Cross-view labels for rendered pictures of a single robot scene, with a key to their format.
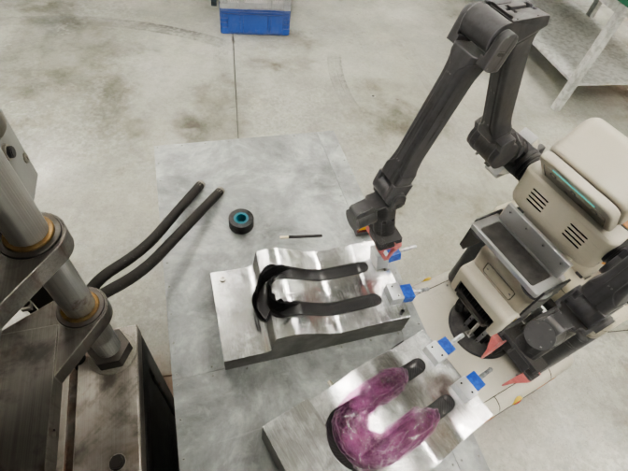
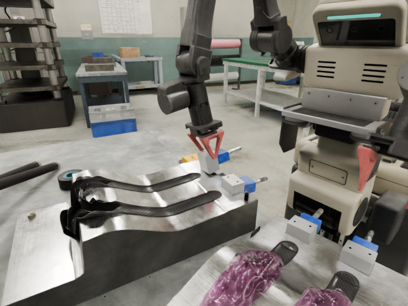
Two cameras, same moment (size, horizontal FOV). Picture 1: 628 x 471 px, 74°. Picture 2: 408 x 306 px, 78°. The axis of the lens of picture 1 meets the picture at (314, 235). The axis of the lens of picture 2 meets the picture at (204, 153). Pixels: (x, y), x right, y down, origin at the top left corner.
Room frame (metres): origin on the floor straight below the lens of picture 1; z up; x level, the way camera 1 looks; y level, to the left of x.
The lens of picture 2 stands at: (0.07, -0.13, 1.23)
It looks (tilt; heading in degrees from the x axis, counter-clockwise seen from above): 24 degrees down; 356
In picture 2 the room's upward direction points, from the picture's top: straight up
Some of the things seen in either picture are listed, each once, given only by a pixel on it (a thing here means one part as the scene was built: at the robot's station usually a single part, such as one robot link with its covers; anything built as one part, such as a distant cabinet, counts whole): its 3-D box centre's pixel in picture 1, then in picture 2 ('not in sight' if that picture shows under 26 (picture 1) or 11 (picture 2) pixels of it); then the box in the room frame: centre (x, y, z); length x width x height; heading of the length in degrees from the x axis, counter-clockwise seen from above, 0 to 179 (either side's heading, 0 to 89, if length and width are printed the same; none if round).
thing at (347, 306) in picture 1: (317, 289); (144, 192); (0.57, -0.04, 0.92); 0.35 x 0.16 x 0.09; 114
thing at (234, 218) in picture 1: (241, 221); (72, 179); (0.82, 0.24, 0.82); 0.08 x 0.08 x 0.04
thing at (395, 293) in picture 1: (407, 292); (247, 184); (0.63, -0.29, 0.89); 0.13 x 0.05 x 0.05; 114
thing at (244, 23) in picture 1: (253, 11); (113, 124); (3.72, 0.90, 0.11); 0.61 x 0.41 x 0.22; 107
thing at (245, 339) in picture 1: (308, 295); (138, 209); (0.57, -0.02, 0.87); 0.50 x 0.26 x 0.14; 114
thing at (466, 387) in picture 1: (475, 380); (363, 248); (0.43, -0.48, 0.86); 0.13 x 0.05 x 0.05; 132
